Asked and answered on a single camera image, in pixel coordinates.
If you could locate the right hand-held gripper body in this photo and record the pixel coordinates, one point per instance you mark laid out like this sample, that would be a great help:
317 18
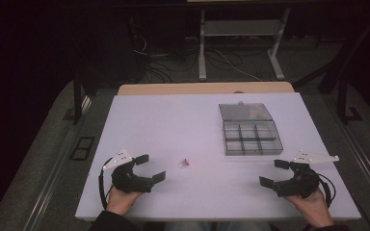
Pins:
297 183

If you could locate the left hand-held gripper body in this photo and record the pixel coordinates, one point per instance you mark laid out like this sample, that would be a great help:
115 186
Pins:
129 181

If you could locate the small red clear trinket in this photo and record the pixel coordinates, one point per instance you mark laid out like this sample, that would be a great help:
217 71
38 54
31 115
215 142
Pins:
183 162

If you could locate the clear plastic compartment box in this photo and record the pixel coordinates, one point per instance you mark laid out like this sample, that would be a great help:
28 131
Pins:
250 130

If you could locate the person's left hand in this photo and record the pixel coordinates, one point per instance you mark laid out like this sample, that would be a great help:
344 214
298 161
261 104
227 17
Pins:
122 200

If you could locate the person's right hand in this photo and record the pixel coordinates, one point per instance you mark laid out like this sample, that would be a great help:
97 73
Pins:
313 207

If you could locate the person's left dark sleeve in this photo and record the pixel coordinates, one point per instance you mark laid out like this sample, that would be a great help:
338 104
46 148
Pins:
112 222

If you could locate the person's dark sleeve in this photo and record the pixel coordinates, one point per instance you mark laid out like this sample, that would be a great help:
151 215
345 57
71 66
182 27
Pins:
112 222
327 228

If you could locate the person's right dark sleeve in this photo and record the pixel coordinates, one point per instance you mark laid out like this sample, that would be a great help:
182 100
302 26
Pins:
327 228

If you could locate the black metal stand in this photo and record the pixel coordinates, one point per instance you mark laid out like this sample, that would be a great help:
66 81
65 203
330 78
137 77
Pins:
77 96
343 102

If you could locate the wooden table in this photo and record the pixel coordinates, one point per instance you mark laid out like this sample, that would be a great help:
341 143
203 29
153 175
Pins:
205 88

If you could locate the white metal stand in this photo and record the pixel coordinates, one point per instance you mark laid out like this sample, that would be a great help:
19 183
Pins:
202 51

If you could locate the black floor socket frame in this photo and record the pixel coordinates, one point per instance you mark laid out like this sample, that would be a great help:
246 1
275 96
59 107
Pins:
82 148

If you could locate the metal floor rail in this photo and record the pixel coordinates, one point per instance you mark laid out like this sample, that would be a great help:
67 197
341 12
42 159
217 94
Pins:
363 157
49 179

